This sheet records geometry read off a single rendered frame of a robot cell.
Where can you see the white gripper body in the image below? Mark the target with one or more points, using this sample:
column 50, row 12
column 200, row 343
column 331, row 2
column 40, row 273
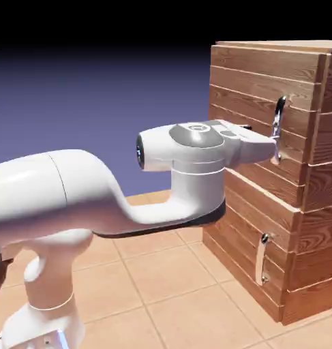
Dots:
column 254, row 148

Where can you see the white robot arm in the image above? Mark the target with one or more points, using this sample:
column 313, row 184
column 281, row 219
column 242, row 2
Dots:
column 81, row 188

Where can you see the large wooden cabinet door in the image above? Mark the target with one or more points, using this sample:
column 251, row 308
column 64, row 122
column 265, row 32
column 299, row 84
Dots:
column 253, row 90

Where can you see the small wooden cabinet door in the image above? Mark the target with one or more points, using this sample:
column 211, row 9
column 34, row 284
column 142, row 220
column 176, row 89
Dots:
column 253, row 218

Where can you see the light wood cabinet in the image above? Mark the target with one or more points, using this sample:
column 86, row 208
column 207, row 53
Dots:
column 321, row 190

